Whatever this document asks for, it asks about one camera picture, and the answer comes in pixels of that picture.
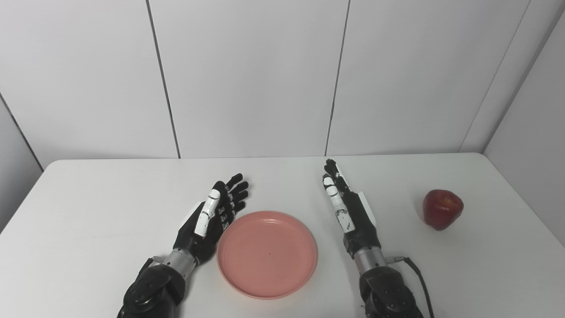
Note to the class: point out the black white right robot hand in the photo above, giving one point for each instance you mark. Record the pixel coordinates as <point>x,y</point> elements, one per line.
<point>359,221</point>

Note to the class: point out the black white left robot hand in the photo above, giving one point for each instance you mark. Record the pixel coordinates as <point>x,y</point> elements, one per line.
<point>198,238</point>

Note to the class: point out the pink round plate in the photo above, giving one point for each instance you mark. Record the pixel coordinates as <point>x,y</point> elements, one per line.
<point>267,255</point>

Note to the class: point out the red apple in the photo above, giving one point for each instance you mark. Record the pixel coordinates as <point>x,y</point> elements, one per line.
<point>442,210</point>

